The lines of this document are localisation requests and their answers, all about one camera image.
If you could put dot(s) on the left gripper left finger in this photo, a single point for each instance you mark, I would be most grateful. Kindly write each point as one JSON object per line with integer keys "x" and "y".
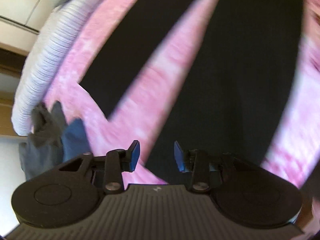
{"x": 130, "y": 157}

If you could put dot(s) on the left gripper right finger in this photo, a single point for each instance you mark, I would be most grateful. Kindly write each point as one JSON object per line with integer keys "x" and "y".
{"x": 185, "y": 160}

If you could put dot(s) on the black garment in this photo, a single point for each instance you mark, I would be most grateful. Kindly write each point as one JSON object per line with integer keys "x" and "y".
{"x": 236, "y": 90}

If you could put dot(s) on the blue denim garment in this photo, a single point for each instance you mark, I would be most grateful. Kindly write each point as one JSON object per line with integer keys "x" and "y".
{"x": 74, "y": 140}

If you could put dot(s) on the dark grey garment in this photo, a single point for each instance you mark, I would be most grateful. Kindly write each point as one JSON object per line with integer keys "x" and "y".
{"x": 43, "y": 149}

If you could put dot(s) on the pink rose bedsheet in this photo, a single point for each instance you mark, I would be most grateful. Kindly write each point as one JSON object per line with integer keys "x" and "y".
{"x": 294, "y": 150}

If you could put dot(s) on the striped lavender folded quilt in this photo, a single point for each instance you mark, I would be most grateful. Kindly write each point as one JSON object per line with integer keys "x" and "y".
{"x": 54, "y": 41}

